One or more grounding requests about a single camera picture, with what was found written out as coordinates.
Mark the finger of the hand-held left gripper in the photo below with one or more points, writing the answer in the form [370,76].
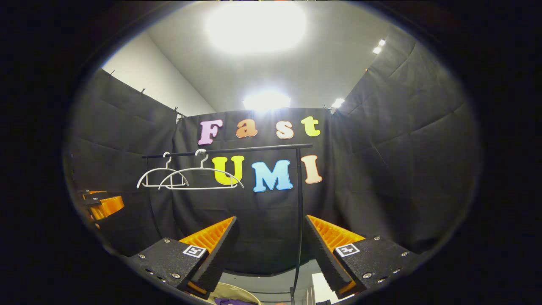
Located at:
[93,192]
[108,205]

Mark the white plastic hanger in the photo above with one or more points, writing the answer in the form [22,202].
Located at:
[148,173]
[211,169]

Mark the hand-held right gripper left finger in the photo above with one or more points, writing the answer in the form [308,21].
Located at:
[218,258]

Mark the beige laundry hamper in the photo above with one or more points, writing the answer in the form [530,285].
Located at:
[237,292]

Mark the black backdrop cloth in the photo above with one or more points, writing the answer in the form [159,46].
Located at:
[402,169]

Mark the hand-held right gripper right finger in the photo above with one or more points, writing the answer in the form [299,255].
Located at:
[322,254]

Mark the ceiling light panel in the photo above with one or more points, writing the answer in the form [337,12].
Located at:
[338,103]
[379,46]
[256,27]
[266,101]

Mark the black clothes rack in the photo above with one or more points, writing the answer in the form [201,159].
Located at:
[300,203]

